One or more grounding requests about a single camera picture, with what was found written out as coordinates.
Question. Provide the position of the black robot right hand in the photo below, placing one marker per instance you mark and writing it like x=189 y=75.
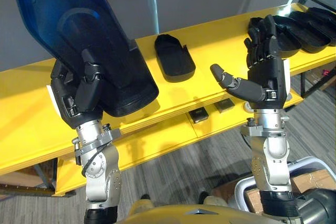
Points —
x=267 y=85

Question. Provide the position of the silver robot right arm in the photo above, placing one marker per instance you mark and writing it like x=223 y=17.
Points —
x=273 y=161

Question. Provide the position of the large plain cardboard box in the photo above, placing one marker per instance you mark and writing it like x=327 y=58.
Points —
x=15 y=179

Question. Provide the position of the dark robot right foot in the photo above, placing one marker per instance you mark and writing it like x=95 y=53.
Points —
x=203 y=196

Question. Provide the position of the dark robot left foot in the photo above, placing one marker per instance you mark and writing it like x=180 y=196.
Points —
x=145 y=197

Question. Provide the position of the grey shelf leg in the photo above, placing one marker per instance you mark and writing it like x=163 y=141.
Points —
x=43 y=174

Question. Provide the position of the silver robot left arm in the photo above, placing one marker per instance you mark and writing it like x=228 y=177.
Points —
x=101 y=171

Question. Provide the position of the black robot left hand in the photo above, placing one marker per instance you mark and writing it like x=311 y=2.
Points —
x=78 y=103

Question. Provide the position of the brown cardboard carton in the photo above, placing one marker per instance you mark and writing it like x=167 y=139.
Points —
x=315 y=180

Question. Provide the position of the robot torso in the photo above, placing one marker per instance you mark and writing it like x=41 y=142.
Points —
x=183 y=216

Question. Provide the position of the white plastic bin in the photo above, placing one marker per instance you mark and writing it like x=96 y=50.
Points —
x=308 y=160

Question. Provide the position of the dark robot foot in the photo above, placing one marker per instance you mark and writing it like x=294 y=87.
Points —
x=145 y=197
x=203 y=196

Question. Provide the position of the brown box red label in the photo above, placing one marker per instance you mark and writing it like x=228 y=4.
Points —
x=319 y=77

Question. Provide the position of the round silver metal disc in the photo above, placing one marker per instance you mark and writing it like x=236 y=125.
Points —
x=288 y=96

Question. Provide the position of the small black box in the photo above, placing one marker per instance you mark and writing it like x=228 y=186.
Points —
x=199 y=115
x=224 y=105

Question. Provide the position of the black shelf frame strut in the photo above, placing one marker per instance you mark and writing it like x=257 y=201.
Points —
x=302 y=85

